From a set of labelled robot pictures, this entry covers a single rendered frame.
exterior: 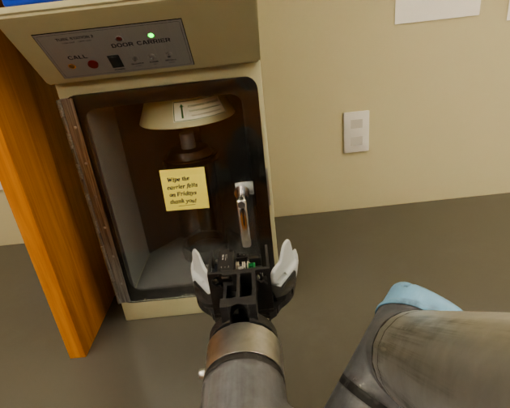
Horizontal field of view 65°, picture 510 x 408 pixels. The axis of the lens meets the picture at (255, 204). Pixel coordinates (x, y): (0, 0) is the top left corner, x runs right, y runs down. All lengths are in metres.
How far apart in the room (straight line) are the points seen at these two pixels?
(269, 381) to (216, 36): 0.43
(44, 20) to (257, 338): 0.45
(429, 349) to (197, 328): 0.63
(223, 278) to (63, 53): 0.37
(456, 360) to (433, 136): 1.08
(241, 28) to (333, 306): 0.53
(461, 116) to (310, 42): 0.47
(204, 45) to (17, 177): 0.33
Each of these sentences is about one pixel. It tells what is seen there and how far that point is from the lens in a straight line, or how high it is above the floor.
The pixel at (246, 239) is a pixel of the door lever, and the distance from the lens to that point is 0.67.
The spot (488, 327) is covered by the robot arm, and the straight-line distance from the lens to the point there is 0.19.
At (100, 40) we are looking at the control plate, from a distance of 0.60.
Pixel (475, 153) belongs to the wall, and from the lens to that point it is 1.31.
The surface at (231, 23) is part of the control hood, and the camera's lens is 0.57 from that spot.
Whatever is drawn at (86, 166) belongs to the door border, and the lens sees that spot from 0.72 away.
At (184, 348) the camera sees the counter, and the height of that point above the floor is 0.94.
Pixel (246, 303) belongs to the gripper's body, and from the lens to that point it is 0.40.
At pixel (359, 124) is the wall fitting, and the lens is 1.14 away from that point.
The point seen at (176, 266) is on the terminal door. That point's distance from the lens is 0.77.
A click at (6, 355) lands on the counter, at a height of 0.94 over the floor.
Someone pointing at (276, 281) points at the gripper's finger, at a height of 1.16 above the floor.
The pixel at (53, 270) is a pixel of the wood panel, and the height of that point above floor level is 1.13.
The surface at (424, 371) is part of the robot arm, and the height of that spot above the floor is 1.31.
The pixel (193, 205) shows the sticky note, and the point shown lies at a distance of 0.70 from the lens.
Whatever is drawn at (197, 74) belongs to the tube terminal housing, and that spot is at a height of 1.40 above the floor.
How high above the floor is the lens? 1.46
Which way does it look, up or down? 24 degrees down
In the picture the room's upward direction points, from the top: 6 degrees counter-clockwise
